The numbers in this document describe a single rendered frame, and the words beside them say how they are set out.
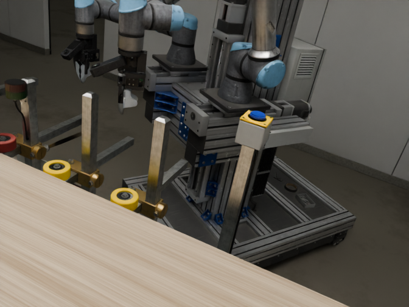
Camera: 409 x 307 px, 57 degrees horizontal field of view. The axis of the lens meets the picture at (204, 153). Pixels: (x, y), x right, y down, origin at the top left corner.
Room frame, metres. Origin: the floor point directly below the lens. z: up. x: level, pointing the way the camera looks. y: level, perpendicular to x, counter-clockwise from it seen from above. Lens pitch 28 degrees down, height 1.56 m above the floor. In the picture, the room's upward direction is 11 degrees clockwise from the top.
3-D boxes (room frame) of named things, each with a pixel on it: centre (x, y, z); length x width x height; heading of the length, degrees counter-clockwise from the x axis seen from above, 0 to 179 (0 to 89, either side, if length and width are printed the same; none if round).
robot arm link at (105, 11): (1.65, 0.52, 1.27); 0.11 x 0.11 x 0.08; 58
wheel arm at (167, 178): (1.07, 0.14, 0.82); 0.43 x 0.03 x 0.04; 161
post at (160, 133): (0.96, 0.13, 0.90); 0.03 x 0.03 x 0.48; 71
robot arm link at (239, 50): (1.52, -0.09, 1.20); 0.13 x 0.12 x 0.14; 35
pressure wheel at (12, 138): (1.06, 0.67, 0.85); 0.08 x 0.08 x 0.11
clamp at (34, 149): (1.13, 0.63, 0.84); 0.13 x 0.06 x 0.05; 71
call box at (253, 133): (0.88, -0.11, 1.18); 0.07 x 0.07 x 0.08; 71
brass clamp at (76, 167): (1.05, 0.39, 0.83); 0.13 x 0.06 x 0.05; 71
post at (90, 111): (1.04, 0.37, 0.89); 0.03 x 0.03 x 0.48; 71
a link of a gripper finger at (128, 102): (1.10, 0.27, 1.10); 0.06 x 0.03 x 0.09; 101
